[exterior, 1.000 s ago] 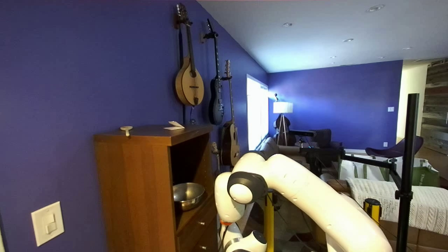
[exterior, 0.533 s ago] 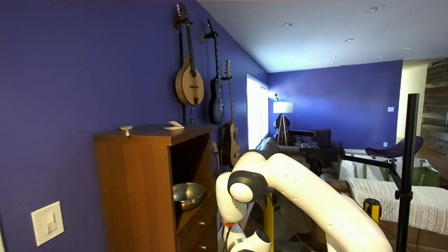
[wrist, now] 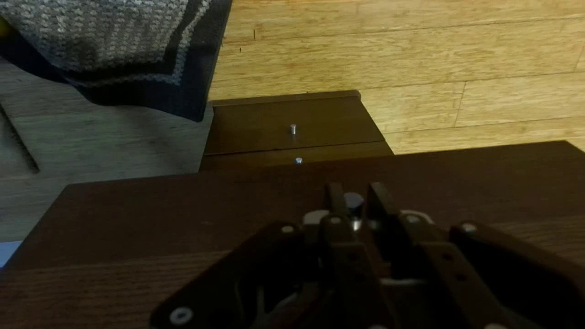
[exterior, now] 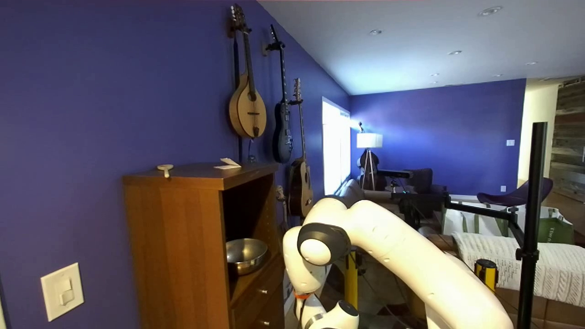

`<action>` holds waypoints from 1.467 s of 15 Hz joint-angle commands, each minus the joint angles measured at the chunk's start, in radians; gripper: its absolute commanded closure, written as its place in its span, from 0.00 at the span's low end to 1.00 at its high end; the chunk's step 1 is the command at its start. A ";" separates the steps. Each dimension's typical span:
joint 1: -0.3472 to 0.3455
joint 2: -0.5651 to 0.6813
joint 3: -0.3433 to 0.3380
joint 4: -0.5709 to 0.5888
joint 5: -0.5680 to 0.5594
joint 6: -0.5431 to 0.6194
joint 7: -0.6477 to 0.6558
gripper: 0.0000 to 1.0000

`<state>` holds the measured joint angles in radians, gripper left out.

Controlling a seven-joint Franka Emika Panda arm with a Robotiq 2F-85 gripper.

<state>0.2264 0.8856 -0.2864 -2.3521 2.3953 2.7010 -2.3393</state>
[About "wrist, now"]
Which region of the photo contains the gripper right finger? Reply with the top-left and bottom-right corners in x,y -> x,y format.
366,182 -> 585,329

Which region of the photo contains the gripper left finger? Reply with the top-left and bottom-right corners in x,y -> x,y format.
149,182 -> 383,329

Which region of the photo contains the dark brown wooden dresser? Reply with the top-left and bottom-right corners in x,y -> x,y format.
0,90 -> 585,329

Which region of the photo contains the grey rug with dark border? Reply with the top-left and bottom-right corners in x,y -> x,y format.
0,0 -> 234,122

